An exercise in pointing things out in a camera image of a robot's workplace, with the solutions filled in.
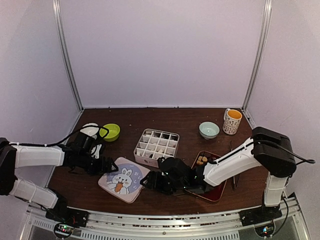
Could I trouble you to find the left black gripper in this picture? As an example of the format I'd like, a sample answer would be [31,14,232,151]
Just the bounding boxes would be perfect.
[78,152,118,176]

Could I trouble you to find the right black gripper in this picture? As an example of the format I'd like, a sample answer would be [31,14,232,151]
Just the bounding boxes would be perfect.
[140,171,187,196]

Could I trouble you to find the pink compartment tin box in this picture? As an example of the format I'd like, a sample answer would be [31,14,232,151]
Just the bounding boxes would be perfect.
[133,128,180,168]

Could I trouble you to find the bunny picture tin lid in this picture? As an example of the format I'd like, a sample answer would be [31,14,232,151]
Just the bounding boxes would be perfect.
[98,157,150,204]

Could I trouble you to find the metal tongs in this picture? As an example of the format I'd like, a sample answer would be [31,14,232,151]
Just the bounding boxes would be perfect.
[229,140,240,191]

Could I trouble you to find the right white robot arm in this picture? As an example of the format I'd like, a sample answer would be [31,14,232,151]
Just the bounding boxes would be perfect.
[140,126,297,221]

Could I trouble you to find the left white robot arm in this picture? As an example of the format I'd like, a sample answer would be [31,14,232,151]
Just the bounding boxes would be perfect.
[0,131,119,222]

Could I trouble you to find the dark red chocolate tray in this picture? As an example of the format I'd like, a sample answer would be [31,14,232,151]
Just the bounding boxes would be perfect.
[183,150,227,203]

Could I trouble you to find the black white small bowl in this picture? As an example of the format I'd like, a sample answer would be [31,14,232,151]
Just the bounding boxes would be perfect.
[80,122,100,140]

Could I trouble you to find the lime green bowl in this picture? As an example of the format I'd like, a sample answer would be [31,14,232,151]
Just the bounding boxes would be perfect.
[99,123,121,142]

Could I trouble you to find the pale blue ceramic bowl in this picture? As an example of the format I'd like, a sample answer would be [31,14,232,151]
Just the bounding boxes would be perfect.
[198,121,220,140]

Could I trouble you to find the floral mug orange inside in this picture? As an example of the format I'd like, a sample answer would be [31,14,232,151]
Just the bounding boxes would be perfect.
[222,108,243,135]

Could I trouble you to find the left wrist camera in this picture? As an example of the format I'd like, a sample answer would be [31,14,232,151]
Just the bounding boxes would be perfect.
[90,144,106,160]

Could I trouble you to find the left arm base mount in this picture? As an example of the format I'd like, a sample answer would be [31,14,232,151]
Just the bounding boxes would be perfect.
[42,207,89,240]

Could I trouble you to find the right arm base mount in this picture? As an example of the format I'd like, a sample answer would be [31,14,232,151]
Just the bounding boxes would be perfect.
[239,206,283,238]

